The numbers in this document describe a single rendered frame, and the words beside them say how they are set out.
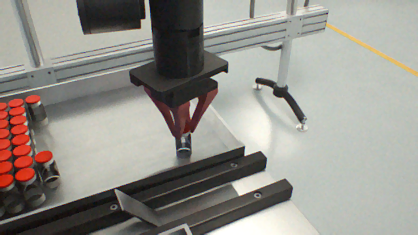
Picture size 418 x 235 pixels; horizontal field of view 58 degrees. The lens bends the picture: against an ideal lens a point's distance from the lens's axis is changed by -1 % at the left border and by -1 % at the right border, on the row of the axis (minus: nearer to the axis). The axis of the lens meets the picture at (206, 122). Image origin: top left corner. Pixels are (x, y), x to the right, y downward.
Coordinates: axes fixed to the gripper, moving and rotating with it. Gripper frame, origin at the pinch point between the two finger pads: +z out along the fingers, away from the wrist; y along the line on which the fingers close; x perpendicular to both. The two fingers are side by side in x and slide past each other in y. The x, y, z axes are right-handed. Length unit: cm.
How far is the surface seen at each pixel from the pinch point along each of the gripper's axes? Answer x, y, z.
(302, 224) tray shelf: 17.8, -2.9, 5.0
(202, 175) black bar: 6.0, 2.0, 2.8
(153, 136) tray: -5.9, 0.9, 4.3
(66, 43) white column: -154, -43, 52
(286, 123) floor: -62, -115, 90
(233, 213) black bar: 12.4, 2.9, 3.3
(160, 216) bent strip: 6.4, 8.6, 4.6
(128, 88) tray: -19.5, -3.5, 3.9
